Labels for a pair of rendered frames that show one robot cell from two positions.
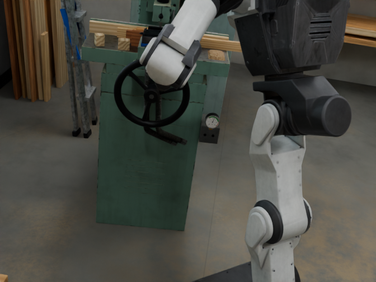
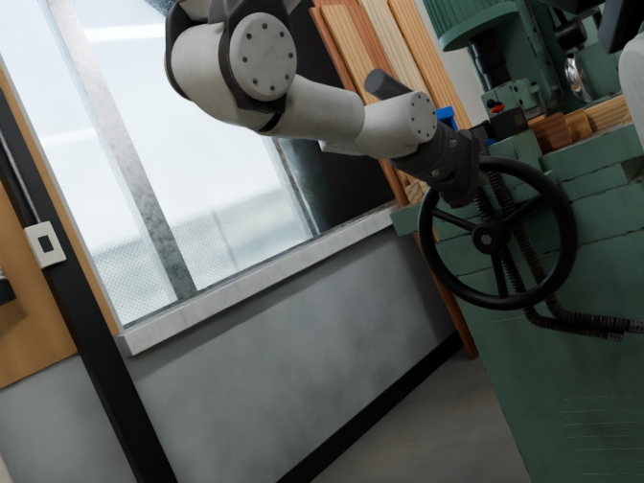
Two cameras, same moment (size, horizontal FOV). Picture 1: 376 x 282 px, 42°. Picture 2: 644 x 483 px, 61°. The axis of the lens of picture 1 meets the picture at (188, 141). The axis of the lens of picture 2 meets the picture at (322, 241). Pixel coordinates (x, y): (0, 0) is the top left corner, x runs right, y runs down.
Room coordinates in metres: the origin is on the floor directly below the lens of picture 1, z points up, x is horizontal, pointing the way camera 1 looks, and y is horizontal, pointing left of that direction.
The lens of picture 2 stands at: (0.79, -0.32, 0.97)
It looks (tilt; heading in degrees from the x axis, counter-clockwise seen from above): 3 degrees down; 45
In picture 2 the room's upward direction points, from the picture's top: 23 degrees counter-clockwise
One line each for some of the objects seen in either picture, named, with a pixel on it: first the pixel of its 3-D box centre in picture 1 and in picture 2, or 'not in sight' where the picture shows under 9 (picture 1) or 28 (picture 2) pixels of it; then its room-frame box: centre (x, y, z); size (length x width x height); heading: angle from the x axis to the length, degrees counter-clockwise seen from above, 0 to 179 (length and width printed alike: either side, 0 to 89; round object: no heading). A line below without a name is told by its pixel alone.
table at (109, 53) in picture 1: (156, 57); (518, 178); (1.91, 0.18, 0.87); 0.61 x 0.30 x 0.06; 94
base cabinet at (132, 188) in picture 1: (149, 136); (624, 352); (2.14, 0.20, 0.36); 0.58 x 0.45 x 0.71; 4
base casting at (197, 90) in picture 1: (157, 62); (565, 202); (2.14, 0.19, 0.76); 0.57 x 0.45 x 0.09; 4
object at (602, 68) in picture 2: not in sight; (598, 70); (2.22, 0.04, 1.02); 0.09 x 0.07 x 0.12; 94
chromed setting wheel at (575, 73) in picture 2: not in sight; (579, 78); (2.16, 0.07, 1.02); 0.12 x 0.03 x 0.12; 4
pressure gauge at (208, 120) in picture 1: (211, 122); not in sight; (1.83, -0.09, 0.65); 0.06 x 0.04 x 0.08; 94
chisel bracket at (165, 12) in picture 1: (162, 11); (512, 103); (2.04, 0.18, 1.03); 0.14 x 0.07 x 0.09; 4
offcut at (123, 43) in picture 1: (123, 43); not in sight; (1.88, 0.31, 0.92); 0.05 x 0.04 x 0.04; 100
